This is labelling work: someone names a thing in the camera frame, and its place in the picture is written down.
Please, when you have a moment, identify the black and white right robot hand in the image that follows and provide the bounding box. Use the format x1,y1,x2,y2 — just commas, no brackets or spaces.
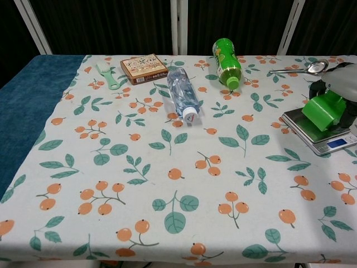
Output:
308,62,357,130

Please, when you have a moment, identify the green toy building block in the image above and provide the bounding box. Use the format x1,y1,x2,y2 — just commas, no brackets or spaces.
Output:
301,90,347,133

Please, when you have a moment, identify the silver digital kitchen scale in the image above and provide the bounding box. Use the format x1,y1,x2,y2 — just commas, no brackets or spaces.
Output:
281,107,354,157

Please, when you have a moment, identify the metal strainer spoon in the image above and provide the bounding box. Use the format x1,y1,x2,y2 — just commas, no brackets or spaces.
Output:
268,59,330,76

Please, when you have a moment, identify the green plastic drink bottle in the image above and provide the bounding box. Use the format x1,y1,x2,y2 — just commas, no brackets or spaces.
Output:
212,38,243,92

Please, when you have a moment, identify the clear plastic water bottle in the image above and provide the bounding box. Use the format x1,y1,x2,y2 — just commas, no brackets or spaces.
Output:
166,66,201,124

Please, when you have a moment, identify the floral orange-fruit tablecloth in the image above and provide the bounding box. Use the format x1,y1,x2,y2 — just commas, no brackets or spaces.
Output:
0,54,357,265

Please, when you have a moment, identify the brown printed cardboard box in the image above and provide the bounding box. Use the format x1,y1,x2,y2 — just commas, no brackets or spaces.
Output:
120,53,169,85

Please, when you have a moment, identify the light green comb brush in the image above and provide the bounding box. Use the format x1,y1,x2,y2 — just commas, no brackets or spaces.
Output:
95,61,121,90

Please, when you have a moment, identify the black curtain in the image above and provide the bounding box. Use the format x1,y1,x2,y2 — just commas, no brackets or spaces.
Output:
0,0,357,56

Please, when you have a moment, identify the blue table cover cloth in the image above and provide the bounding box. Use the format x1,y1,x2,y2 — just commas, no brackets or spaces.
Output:
0,54,86,199

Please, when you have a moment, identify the white frame post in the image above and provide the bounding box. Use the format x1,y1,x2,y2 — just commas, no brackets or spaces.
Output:
16,0,53,55
170,0,189,55
277,0,304,56

